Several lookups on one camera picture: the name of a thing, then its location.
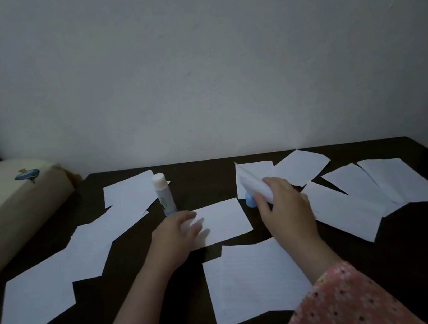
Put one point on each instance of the single lined paper sheet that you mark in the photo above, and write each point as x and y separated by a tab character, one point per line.
255	278
214	296
251	180
226	218

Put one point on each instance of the white panda print glue stick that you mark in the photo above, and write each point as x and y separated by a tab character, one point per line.
164	195

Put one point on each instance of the person's left hand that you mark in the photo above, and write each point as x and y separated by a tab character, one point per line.
170	242

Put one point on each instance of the beige mattress with whale print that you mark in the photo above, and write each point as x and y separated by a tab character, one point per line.
2	219

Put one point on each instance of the blue glue stick cap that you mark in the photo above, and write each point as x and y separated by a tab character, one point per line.
250	200

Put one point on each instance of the white paper sheets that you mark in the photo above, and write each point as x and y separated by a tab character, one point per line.
126	193

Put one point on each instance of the person's right forearm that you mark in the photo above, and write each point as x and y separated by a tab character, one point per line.
339	301

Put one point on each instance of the person's right hand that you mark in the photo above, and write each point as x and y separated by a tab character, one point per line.
292	216

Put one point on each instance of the person's left forearm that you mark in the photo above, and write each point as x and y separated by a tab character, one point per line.
139	307

